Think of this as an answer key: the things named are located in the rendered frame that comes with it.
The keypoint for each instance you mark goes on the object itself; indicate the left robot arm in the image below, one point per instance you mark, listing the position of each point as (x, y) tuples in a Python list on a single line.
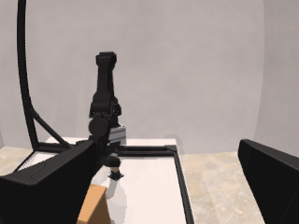
[(102, 98)]

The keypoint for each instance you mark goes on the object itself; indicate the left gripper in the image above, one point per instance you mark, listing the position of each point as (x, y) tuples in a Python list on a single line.
[(108, 161)]

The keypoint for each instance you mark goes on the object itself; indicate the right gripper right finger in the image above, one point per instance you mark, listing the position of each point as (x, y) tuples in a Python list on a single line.
[(273, 177)]

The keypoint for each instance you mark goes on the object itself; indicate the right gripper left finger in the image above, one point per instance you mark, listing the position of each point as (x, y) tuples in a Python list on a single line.
[(51, 191)]

